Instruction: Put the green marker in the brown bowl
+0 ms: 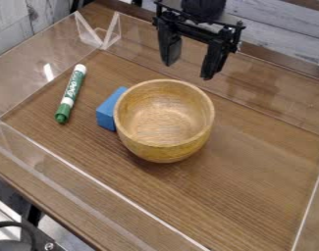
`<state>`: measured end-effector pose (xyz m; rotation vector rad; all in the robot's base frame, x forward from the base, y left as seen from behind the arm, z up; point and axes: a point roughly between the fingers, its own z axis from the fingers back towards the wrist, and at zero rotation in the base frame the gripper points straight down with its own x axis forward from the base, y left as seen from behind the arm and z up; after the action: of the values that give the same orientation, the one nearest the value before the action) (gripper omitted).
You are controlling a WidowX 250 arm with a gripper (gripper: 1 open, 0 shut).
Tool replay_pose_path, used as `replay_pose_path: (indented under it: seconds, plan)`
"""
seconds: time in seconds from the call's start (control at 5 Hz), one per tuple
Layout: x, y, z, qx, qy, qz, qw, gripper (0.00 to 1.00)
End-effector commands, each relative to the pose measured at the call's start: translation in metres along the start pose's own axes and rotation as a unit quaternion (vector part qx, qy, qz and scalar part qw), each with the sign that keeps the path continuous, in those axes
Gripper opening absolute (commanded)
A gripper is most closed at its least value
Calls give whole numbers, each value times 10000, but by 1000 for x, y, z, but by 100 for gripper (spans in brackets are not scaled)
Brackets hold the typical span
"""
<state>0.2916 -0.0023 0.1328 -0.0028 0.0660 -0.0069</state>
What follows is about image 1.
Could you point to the black metal table bracket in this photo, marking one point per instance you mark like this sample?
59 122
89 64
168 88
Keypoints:
45 242

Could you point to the green Expo marker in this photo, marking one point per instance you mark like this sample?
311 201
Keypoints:
70 94

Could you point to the clear acrylic tray wall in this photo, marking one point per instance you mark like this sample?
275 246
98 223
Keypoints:
243 195

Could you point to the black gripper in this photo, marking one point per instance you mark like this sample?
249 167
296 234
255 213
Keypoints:
201 20

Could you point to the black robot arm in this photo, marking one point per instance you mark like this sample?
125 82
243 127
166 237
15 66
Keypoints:
197 19

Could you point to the blue foam block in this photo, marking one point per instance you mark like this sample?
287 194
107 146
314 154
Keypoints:
105 110

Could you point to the brown wooden bowl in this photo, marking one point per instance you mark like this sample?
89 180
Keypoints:
164 119

